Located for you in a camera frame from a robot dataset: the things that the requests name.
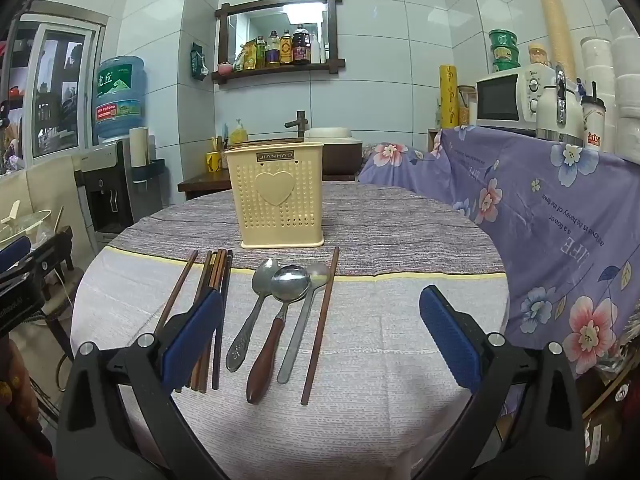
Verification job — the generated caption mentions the dark sauce bottle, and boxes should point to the dark sauce bottle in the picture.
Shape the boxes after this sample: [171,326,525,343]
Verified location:
[292,24,311,65]

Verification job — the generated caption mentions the wooden-handled steel spoon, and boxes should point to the wooden-handled steel spoon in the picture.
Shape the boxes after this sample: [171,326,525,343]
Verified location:
[246,264,310,404]

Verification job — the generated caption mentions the water dispenser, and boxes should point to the water dispenser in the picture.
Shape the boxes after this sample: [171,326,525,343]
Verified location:
[79,139,165,248]

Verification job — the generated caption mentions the green instant noodle cups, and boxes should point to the green instant noodle cups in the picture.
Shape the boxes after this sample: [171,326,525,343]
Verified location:
[488,29,520,72]

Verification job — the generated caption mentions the wooden faucet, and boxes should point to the wooden faucet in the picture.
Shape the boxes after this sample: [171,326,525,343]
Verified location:
[284,110,309,140]

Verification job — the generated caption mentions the yellow roll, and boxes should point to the yellow roll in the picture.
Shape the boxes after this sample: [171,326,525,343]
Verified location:
[439,64,459,129]

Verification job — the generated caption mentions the white electric kettle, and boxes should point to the white electric kettle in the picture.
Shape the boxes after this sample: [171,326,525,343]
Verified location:
[536,63,584,146]

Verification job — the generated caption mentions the purple striped tablecloth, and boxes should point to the purple striped tablecloth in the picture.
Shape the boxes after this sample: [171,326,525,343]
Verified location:
[69,180,511,480]

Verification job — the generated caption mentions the purple floral cloth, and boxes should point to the purple floral cloth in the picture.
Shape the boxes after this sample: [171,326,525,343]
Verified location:
[359,126,639,375]

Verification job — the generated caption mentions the cream plastic utensil holder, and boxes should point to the cream plastic utensil holder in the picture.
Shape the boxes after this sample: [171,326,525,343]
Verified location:
[227,141,324,249]

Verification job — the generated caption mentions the tall paper cup stack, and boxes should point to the tall paper cup stack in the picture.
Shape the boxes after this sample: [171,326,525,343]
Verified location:
[540,0,577,80]

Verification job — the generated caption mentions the yellow mug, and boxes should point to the yellow mug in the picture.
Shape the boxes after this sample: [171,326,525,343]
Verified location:
[205,151,224,174]

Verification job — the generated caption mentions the white rice cooker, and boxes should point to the white rice cooker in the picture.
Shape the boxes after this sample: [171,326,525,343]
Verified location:
[305,127,352,140]

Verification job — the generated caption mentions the yellow soap bottle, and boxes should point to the yellow soap bottle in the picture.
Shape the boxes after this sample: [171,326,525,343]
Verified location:
[229,119,248,148]

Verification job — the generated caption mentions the green hanging packet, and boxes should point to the green hanging packet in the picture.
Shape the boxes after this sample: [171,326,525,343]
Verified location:
[190,42,209,81]

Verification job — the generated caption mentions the dark black chopstick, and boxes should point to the dark black chopstick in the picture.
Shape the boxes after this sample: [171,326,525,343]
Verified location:
[212,249,233,390]

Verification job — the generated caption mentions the blue water jug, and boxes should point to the blue water jug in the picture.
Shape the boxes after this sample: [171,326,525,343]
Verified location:
[93,55,146,143]

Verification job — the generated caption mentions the ornate steel spoon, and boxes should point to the ornate steel spoon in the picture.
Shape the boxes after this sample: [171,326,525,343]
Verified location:
[224,258,280,374]

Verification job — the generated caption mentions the wooden framed mirror shelf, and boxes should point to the wooden framed mirror shelf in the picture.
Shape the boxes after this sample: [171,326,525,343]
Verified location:
[212,0,346,84]

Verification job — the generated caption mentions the white drink cup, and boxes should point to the white drink cup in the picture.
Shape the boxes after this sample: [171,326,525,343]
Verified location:
[582,81,606,151]

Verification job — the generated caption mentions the white stacked bowls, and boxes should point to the white stacked bowls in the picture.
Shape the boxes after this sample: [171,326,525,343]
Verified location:
[580,6,639,164]

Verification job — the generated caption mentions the white microwave oven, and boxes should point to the white microwave oven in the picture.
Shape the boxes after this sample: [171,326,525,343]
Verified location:
[475,63,554,130]

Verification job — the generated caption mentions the plain steel spoon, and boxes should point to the plain steel spoon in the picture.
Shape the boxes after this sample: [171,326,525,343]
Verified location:
[277,263,329,385]

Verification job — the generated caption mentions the orange sauce bottle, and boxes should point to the orange sauce bottle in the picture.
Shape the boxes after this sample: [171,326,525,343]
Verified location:
[279,29,293,65]

